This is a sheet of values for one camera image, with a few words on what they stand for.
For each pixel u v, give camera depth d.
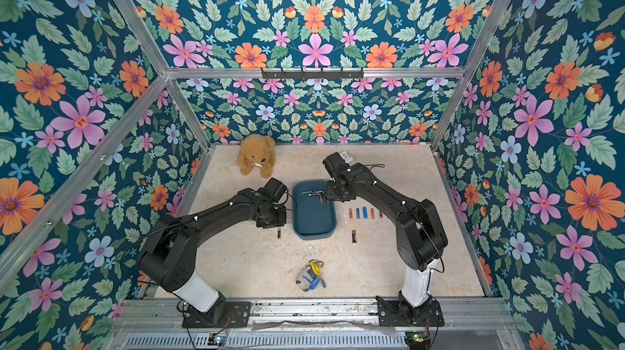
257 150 0.96
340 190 0.65
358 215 0.96
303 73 0.91
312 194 1.01
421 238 0.48
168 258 0.45
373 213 0.96
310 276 0.77
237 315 0.73
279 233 0.91
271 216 0.75
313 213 0.96
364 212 0.96
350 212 0.97
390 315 0.73
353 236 0.90
